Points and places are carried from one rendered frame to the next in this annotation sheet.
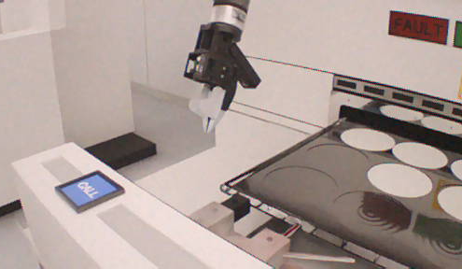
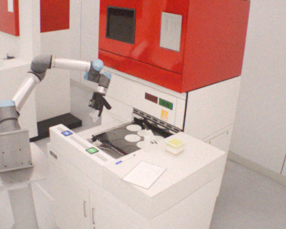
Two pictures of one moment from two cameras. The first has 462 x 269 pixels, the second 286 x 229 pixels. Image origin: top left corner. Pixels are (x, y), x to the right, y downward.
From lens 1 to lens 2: 1.62 m
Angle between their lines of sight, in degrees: 2
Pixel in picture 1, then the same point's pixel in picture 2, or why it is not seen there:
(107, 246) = (70, 140)
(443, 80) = (157, 113)
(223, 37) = (99, 95)
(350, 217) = (114, 143)
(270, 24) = (117, 89)
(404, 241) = (121, 148)
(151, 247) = (77, 141)
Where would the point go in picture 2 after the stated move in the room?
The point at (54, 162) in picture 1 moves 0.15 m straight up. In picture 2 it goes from (58, 127) to (57, 106)
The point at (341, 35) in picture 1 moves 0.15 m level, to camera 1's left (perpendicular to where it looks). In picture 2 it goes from (134, 96) to (113, 95)
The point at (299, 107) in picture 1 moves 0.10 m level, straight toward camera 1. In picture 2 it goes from (124, 115) to (120, 121)
